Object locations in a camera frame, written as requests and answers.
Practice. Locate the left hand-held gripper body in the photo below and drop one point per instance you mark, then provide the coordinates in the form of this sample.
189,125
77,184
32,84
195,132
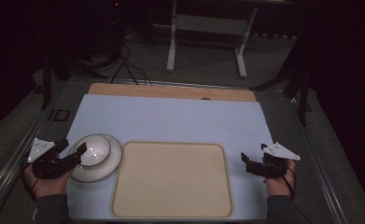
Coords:
40,148

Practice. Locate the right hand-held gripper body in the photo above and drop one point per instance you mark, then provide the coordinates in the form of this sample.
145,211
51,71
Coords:
278,155

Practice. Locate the white bowl with dark rim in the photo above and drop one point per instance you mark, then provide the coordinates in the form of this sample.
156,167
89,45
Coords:
93,151

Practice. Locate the person's right hand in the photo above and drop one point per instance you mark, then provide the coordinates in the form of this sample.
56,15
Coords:
278,186

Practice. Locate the person's left hand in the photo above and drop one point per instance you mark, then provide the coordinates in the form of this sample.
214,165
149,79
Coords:
51,186

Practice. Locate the black floor socket plate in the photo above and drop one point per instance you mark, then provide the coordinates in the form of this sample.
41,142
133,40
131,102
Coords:
59,115

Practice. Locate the white plate with dark rim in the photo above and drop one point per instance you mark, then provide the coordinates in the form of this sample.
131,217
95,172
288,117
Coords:
108,165

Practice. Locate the black tripod stand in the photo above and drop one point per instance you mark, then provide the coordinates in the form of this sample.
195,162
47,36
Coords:
303,93

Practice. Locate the beige tray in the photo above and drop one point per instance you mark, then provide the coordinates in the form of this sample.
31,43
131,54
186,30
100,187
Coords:
172,180

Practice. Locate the pale blue table mat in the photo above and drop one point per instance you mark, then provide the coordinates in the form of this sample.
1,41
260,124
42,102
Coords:
174,119

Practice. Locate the white metal stand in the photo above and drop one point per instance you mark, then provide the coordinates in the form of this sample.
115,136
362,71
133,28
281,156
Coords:
208,26

